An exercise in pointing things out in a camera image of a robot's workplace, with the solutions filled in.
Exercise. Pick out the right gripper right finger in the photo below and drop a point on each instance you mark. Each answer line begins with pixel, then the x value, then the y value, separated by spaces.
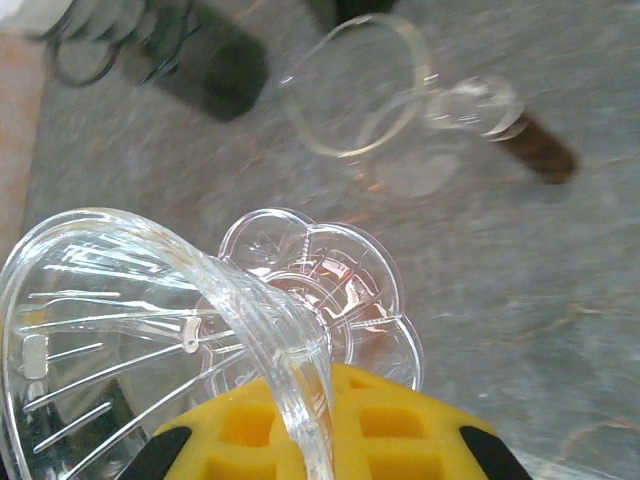
pixel 410 430

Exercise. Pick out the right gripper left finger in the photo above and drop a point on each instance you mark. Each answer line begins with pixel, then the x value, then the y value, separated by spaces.
pixel 225 435

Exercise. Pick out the clear plastic coffee dripper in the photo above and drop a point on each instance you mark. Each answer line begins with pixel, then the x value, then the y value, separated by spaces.
pixel 100 300

